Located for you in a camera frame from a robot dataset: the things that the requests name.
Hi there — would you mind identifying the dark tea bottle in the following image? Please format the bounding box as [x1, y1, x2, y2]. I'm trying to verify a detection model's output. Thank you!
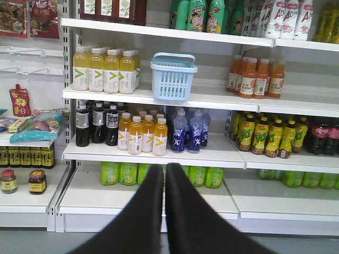
[106, 104, 119, 146]
[76, 104, 90, 147]
[92, 102, 105, 143]

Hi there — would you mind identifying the white store shelving unit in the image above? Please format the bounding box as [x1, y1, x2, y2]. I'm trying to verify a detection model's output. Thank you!
[0, 0, 339, 236]

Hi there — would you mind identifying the white AD milk bottle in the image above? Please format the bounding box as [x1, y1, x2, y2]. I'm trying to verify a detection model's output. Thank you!
[293, 0, 314, 41]
[280, 0, 299, 40]
[265, 0, 286, 39]

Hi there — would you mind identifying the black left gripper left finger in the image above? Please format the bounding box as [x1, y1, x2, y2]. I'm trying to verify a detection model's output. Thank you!
[70, 165, 164, 253]

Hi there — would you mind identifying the blue snack bag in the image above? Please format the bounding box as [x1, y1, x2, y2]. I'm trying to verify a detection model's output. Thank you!
[10, 108, 69, 143]

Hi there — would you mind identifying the green lime drink bottle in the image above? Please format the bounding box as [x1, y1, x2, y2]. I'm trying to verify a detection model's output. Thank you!
[101, 161, 120, 185]
[119, 162, 138, 186]

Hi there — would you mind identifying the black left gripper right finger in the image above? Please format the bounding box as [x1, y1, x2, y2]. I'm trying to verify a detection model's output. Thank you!
[165, 163, 273, 253]

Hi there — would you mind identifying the blue sports drink bottle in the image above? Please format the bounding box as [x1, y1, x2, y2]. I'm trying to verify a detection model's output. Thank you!
[186, 110, 203, 153]
[171, 110, 188, 153]
[200, 108, 211, 149]

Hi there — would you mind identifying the orange juice bottle white label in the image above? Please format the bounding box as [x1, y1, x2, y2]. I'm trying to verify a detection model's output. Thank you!
[142, 114, 155, 152]
[128, 115, 143, 155]
[152, 118, 168, 156]
[118, 112, 131, 150]

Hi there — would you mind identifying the plastic cola bottle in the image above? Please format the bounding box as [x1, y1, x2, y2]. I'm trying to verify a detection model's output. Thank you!
[324, 121, 338, 156]
[307, 117, 329, 155]

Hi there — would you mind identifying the red lid sauce jar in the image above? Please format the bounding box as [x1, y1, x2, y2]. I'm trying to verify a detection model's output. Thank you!
[28, 169, 47, 195]
[1, 169, 17, 194]

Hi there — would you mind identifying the green cartoon tea bottle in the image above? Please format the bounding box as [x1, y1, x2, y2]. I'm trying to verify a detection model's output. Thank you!
[186, 0, 207, 32]
[206, 0, 225, 34]

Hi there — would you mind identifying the light blue plastic basket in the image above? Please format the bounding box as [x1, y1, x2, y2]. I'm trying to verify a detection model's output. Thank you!
[150, 52, 198, 102]

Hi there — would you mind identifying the yellow lemon tea bottle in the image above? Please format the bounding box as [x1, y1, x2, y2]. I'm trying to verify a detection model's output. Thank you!
[251, 116, 269, 155]
[239, 114, 255, 151]
[278, 120, 296, 159]
[264, 119, 283, 158]

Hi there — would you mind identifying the orange C100 drink bottle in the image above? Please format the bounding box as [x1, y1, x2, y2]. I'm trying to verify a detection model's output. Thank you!
[239, 58, 257, 98]
[267, 61, 285, 98]
[253, 59, 269, 99]

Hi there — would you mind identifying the red sauce pouch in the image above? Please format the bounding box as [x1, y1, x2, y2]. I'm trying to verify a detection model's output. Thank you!
[10, 84, 32, 117]

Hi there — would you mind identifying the pale yellow juice bottle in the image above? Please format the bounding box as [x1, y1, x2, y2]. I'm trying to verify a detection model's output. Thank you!
[73, 47, 90, 90]
[88, 48, 104, 92]
[104, 49, 120, 94]
[119, 50, 136, 94]

